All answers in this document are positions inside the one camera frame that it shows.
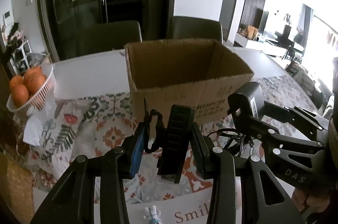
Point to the black charger with cable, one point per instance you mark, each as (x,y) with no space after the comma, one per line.
(237,141)

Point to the floral fabric tissue cover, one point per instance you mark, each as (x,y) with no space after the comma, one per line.
(58,134)

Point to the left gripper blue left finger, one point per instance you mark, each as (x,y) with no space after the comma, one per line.
(137,149)

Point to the white fruit basket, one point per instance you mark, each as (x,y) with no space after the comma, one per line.
(38,99)

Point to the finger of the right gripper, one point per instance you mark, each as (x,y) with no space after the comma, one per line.
(309,124)
(246,112)

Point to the brown cardboard box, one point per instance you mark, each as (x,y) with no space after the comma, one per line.
(197,73)

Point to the woven rattan box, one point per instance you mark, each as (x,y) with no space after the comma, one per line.
(17,189)

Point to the dark dining chair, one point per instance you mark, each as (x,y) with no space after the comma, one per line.
(106,37)
(183,27)

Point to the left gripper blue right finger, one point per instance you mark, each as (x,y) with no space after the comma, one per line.
(200,146)

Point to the orange fruit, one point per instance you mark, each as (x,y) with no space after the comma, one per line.
(16,80)
(20,95)
(34,82)

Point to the black power adapter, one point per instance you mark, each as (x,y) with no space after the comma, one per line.
(172,140)

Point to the white tissue paper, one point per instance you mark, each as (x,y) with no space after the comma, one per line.
(36,121)

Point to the medic figurine keychain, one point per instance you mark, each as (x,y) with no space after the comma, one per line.
(152,215)

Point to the person's right hand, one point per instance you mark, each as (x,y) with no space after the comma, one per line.
(320,202)

